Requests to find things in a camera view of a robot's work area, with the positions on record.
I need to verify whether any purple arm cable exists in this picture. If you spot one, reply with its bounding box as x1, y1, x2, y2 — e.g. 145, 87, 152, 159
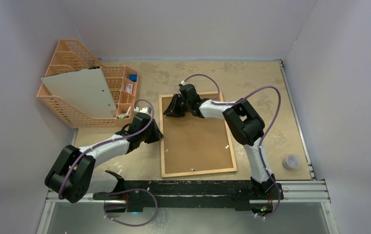
180, 74, 283, 201
58, 99, 155, 200

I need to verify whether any red white small box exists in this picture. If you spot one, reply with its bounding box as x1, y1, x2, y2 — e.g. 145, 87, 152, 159
124, 83, 134, 94

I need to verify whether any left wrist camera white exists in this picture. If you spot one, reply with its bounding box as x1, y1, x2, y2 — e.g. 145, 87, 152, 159
134, 105, 152, 115

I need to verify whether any white board in organizer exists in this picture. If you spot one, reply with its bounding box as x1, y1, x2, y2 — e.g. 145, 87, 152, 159
40, 67, 117, 118

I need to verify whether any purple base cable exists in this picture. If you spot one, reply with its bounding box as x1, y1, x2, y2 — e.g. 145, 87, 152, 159
253, 190, 284, 220
103, 188, 159, 227

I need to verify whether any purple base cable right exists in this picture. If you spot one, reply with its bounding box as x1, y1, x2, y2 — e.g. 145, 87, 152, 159
253, 190, 284, 220

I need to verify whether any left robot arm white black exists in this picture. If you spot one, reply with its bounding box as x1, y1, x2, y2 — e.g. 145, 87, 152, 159
44, 113, 164, 203

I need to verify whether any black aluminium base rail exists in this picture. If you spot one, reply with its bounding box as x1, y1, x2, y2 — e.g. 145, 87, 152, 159
45, 179, 331, 212

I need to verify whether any small clear plastic cup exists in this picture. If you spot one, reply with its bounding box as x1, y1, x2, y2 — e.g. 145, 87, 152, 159
281, 154, 301, 170

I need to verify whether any blue small item in organizer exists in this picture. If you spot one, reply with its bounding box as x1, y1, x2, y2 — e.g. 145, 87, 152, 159
129, 74, 138, 82

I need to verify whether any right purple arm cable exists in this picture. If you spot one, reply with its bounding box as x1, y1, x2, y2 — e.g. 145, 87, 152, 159
180, 74, 283, 201

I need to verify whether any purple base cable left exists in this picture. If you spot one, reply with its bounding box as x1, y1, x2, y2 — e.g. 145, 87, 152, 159
103, 188, 159, 227

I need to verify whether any orange plastic file organizer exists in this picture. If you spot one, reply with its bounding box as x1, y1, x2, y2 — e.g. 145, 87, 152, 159
37, 39, 139, 128

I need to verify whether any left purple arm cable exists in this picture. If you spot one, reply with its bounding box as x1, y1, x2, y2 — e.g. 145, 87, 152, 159
58, 99, 155, 200

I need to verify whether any wooden picture frame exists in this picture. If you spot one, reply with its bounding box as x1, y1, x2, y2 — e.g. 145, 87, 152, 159
159, 92, 238, 178

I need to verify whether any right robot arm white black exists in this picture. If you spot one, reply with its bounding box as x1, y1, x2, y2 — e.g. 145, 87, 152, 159
163, 84, 281, 198

